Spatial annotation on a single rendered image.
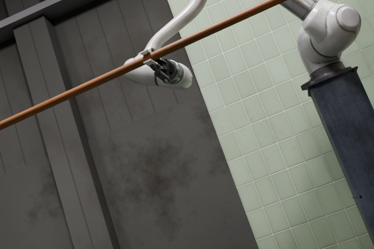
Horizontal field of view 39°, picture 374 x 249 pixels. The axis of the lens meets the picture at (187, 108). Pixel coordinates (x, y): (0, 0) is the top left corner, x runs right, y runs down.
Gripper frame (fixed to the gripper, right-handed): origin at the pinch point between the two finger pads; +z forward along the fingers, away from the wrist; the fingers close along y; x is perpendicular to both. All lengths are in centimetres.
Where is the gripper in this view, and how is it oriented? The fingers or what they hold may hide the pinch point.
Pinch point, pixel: (148, 58)
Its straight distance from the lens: 185.9
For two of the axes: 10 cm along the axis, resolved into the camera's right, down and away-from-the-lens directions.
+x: -9.0, 3.8, 2.3
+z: -3.0, -1.3, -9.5
